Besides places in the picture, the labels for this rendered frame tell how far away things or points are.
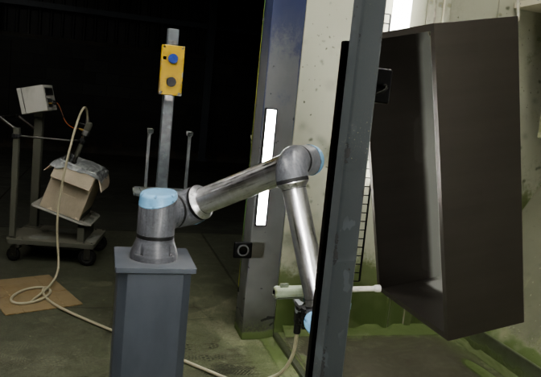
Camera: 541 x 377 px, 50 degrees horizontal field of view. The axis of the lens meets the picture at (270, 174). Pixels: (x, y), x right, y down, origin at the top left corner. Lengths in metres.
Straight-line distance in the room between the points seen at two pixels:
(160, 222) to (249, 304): 1.11
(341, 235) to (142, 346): 1.38
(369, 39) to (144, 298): 1.49
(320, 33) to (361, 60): 2.05
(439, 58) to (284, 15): 1.16
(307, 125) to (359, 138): 2.02
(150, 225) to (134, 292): 0.26
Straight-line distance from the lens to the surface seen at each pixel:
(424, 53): 2.86
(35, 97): 4.66
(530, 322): 3.40
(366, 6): 1.16
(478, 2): 3.65
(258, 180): 2.24
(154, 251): 2.34
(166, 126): 3.21
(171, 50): 3.15
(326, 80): 3.19
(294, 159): 2.04
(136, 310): 2.35
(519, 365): 3.34
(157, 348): 2.41
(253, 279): 3.24
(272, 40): 3.11
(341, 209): 1.16
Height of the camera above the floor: 1.30
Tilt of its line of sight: 7 degrees down
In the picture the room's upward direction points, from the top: 6 degrees clockwise
